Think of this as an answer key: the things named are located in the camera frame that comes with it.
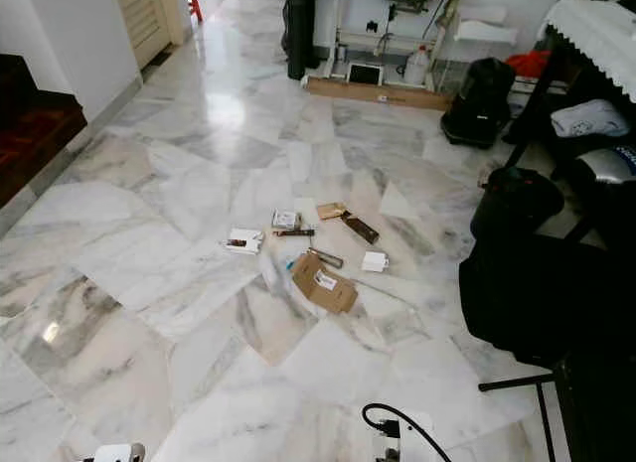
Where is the white padded bag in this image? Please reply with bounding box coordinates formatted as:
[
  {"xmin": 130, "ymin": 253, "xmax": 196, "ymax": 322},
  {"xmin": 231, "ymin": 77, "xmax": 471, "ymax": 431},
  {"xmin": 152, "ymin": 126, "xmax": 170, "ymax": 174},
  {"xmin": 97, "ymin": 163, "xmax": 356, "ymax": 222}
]
[{"xmin": 551, "ymin": 98, "xmax": 631, "ymax": 139}]

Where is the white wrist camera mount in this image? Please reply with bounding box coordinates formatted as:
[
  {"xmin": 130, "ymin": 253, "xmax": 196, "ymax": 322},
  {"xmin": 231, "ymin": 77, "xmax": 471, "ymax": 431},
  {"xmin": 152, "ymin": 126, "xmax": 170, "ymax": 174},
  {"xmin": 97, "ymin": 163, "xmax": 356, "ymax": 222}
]
[
  {"xmin": 94, "ymin": 443, "xmax": 146, "ymax": 462},
  {"xmin": 373, "ymin": 414, "xmax": 436, "ymax": 462}
]

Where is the white plastic jug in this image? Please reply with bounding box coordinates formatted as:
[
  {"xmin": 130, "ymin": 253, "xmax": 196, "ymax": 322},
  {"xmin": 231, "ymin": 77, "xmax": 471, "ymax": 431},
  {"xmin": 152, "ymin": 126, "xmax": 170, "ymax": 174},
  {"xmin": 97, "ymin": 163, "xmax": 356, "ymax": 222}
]
[{"xmin": 403, "ymin": 45, "xmax": 431, "ymax": 87}]

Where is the white plastic shelf tray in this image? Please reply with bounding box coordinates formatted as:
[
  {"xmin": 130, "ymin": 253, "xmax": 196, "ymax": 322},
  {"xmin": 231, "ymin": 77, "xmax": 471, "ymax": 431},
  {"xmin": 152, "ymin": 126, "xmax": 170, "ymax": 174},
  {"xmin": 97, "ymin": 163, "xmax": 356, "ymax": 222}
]
[{"xmin": 455, "ymin": 19, "xmax": 510, "ymax": 45}]

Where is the grey metallic casing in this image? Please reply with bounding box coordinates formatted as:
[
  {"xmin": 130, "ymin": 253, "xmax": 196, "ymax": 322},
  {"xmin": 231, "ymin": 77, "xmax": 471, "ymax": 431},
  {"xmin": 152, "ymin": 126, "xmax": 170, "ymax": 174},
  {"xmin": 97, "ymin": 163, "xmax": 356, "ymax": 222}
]
[{"xmin": 568, "ymin": 147, "xmax": 636, "ymax": 197}]

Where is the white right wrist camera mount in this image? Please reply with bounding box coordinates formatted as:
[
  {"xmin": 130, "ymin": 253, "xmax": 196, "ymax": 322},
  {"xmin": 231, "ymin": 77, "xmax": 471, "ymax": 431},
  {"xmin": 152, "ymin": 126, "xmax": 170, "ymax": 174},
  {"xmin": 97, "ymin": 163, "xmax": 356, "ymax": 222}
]
[{"xmin": 373, "ymin": 414, "xmax": 436, "ymax": 462}]

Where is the red plastic bag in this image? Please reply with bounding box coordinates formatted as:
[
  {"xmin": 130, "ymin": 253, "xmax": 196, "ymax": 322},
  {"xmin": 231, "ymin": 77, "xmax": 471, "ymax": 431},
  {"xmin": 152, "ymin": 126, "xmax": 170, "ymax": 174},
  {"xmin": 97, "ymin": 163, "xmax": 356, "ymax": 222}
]
[{"xmin": 507, "ymin": 51, "xmax": 553, "ymax": 79}]

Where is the white printed card packet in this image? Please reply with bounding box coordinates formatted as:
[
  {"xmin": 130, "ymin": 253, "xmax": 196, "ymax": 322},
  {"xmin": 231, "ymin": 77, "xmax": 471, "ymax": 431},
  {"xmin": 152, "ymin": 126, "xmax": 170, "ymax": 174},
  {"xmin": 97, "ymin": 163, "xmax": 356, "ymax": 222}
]
[{"xmin": 225, "ymin": 229, "xmax": 264, "ymax": 255}]

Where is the tall black bag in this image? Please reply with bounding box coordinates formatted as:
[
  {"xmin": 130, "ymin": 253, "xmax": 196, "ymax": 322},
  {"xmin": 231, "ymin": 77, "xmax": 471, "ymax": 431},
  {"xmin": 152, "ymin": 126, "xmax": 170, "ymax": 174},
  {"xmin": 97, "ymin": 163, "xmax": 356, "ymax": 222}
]
[{"xmin": 284, "ymin": 0, "xmax": 319, "ymax": 81}]

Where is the black metal stand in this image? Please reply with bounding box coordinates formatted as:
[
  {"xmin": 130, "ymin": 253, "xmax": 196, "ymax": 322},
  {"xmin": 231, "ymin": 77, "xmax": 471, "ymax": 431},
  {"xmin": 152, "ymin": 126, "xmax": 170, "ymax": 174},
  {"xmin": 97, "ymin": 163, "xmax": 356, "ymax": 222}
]
[{"xmin": 479, "ymin": 355, "xmax": 636, "ymax": 462}]

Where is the dark wooden step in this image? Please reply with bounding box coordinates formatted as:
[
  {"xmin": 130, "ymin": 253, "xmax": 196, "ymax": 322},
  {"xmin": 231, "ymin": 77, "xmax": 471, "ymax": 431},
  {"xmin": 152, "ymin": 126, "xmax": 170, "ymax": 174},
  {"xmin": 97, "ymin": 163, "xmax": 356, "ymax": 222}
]
[{"xmin": 0, "ymin": 55, "xmax": 87, "ymax": 207}]

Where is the dark brown bar box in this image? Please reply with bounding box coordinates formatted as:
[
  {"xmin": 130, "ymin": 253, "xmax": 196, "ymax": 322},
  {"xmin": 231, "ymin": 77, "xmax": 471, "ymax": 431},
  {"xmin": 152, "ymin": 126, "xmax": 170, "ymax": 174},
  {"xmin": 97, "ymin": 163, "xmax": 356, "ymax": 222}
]
[{"xmin": 341, "ymin": 213, "xmax": 381, "ymax": 245}]

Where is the long brown cardboard box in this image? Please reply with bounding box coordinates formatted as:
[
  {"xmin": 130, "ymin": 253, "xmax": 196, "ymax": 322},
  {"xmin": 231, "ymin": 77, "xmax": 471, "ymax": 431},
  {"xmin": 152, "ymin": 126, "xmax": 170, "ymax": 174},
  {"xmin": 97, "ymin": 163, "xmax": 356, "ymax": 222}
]
[{"xmin": 304, "ymin": 77, "xmax": 453, "ymax": 111}]

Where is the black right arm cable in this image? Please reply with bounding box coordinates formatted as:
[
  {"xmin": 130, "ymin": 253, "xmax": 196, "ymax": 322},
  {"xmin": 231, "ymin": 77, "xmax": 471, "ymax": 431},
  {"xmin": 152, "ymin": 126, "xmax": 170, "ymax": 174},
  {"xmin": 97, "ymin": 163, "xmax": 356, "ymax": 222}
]
[{"xmin": 363, "ymin": 403, "xmax": 453, "ymax": 462}]

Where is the white metal rack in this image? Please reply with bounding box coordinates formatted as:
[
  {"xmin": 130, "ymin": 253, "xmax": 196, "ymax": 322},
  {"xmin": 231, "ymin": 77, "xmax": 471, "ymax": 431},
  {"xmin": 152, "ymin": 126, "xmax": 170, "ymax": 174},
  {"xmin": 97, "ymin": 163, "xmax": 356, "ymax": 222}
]
[{"xmin": 326, "ymin": 0, "xmax": 458, "ymax": 89}]

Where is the white framed tablet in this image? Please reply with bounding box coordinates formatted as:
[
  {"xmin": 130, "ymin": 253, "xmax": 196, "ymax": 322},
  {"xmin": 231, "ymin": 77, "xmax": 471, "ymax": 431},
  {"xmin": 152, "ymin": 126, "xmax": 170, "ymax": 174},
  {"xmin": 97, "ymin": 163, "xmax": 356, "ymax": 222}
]
[{"xmin": 346, "ymin": 63, "xmax": 384, "ymax": 86}]

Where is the louvered wooden door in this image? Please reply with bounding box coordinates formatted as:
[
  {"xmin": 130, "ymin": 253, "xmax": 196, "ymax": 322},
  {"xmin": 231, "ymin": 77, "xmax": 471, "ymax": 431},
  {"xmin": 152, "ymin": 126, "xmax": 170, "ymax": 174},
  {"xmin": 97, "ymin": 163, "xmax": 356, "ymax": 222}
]
[{"xmin": 114, "ymin": 0, "xmax": 172, "ymax": 71}]

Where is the small tan box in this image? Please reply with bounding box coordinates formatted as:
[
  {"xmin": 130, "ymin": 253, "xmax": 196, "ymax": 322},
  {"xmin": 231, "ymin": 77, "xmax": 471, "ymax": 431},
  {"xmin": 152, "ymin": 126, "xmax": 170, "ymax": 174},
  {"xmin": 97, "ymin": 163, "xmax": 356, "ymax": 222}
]
[{"xmin": 316, "ymin": 203, "xmax": 349, "ymax": 221}]

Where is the black vacuum cleaner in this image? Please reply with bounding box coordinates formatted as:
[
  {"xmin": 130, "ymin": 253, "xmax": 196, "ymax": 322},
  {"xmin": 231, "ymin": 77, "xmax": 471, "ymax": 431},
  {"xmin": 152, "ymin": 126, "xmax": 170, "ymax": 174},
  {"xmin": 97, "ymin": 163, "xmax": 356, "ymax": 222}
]
[{"xmin": 441, "ymin": 57, "xmax": 518, "ymax": 149}]

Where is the black backpack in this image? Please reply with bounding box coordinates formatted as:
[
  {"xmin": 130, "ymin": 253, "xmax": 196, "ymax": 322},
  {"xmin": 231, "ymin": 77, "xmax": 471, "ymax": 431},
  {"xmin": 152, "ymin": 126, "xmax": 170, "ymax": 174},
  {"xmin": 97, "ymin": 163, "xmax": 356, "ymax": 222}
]
[{"xmin": 459, "ymin": 231, "xmax": 636, "ymax": 369}]

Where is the black wooden table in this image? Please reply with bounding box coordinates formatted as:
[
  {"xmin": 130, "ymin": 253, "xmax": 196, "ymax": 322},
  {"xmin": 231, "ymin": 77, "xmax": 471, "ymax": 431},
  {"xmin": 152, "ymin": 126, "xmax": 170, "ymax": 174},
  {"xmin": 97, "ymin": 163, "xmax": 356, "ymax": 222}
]
[{"xmin": 502, "ymin": 35, "xmax": 636, "ymax": 175}]

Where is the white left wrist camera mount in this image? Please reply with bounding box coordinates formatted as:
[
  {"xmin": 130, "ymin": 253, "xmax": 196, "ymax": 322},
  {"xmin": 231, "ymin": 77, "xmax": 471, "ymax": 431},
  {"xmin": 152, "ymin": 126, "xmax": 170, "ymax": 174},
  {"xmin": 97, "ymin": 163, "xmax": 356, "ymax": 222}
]
[{"xmin": 94, "ymin": 443, "xmax": 146, "ymax": 462}]

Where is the white lace tablecloth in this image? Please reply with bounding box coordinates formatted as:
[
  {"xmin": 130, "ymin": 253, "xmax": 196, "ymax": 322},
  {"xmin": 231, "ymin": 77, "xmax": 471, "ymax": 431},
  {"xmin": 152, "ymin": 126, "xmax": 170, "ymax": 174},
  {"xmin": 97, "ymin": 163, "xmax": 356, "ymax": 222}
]
[{"xmin": 539, "ymin": 0, "xmax": 636, "ymax": 105}]

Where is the grey brown tube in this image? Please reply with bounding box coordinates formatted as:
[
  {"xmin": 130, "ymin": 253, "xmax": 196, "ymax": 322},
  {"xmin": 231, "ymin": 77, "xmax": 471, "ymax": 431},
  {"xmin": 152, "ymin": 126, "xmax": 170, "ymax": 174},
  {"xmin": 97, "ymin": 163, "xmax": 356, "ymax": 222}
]
[{"xmin": 308, "ymin": 247, "xmax": 344, "ymax": 269}]

